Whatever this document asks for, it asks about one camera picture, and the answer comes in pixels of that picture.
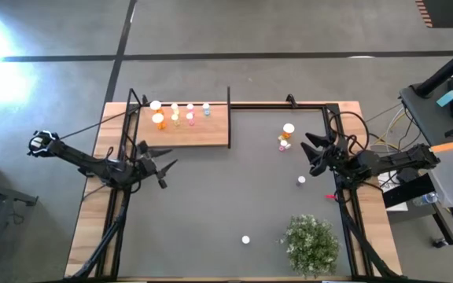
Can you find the grey table mat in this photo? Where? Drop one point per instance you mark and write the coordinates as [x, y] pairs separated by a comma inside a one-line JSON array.
[[211, 204]]

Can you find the thick black pole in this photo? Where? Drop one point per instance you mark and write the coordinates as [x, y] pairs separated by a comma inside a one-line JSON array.
[[446, 68]]

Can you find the light blue card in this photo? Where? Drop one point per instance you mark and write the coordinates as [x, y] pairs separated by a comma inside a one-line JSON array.
[[447, 98]]

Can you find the artificial green bushy plant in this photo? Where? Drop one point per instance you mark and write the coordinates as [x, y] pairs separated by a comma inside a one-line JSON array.
[[311, 245]]

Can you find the wooden shelf board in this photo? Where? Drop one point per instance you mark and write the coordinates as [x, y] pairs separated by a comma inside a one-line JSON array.
[[207, 131]]

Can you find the black floor mat striped edge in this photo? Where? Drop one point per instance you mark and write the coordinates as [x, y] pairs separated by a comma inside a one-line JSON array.
[[446, 12]]

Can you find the clear water bottle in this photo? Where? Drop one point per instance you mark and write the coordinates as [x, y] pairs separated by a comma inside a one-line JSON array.
[[426, 199]]

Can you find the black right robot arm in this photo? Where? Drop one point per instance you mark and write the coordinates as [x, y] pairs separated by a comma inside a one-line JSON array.
[[403, 159]]

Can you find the blue bottle with red pills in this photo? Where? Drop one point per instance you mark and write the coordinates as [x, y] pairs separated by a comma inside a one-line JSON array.
[[301, 179]]

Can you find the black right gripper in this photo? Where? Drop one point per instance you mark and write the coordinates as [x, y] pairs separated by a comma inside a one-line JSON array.
[[344, 159]]

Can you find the black table frame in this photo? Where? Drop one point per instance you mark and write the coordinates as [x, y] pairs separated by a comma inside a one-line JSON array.
[[277, 105]]

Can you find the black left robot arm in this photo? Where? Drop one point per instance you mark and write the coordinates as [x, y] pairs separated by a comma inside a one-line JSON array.
[[85, 167]]

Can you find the small white cap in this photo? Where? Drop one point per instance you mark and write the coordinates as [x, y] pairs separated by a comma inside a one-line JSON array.
[[245, 239]]

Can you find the light blue pill bottle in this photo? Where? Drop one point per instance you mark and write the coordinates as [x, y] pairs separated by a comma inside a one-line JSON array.
[[206, 106]]

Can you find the large orange pill bottle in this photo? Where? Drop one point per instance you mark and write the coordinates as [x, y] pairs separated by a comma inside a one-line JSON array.
[[288, 128], [155, 105], [157, 118]]

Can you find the dark grey side desk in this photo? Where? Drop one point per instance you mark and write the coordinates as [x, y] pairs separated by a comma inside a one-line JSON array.
[[427, 114]]

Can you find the small red clip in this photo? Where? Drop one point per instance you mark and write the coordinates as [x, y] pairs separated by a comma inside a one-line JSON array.
[[330, 195]]

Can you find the black clamp mount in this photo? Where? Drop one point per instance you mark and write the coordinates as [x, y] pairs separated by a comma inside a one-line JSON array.
[[291, 100]]

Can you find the thin black shelf end frame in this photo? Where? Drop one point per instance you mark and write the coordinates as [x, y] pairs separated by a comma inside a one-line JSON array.
[[229, 118]]

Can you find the small pink pill bottle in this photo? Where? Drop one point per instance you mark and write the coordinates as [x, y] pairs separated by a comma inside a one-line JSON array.
[[190, 106], [189, 116], [283, 143]]

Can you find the white paper sheet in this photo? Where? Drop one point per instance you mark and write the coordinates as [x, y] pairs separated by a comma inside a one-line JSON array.
[[387, 184]]

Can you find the black desk leg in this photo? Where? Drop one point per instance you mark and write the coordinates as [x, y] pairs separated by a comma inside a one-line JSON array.
[[411, 192]]

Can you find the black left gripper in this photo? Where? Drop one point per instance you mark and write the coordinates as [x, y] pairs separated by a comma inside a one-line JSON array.
[[144, 167]]

